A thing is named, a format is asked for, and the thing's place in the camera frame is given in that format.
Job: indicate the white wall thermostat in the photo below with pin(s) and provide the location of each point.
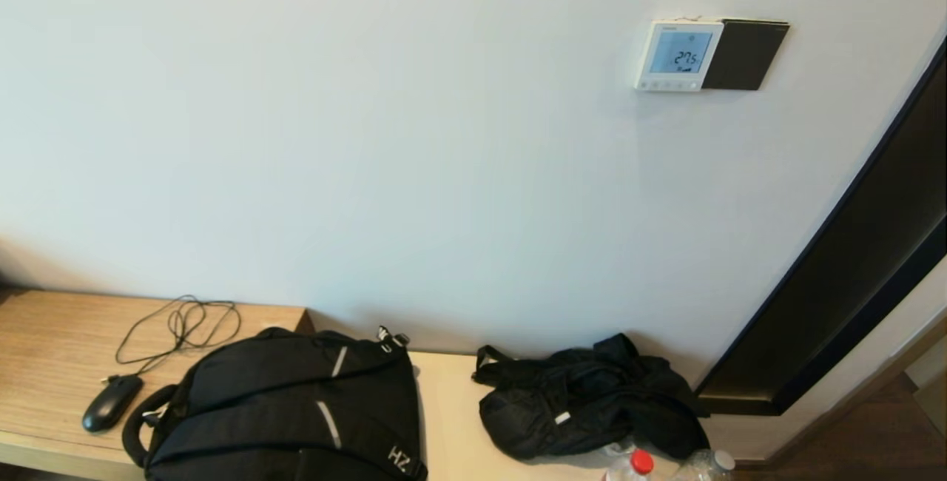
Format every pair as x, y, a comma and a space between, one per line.
681, 52

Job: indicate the cream low cabinet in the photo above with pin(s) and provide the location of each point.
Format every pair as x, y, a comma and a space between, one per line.
451, 422

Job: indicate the crumpled black fabric bag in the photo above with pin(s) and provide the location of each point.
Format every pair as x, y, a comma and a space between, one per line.
584, 407

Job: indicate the large black backpack HZ print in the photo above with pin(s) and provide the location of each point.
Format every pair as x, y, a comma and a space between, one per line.
281, 399

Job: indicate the clear plastic wrapper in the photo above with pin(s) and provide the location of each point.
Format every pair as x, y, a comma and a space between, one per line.
618, 449

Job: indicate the red cap water bottle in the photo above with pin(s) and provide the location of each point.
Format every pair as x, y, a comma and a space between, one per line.
640, 464

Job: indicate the white cap clear bottle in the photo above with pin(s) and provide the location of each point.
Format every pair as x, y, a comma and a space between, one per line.
710, 466

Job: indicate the black computer mouse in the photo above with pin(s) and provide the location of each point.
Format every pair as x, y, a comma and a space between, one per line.
109, 403

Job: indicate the light wooden desk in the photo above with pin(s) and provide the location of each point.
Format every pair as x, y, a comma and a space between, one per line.
52, 340

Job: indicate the black wall switch panel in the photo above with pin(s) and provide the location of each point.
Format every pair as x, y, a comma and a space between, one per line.
743, 55

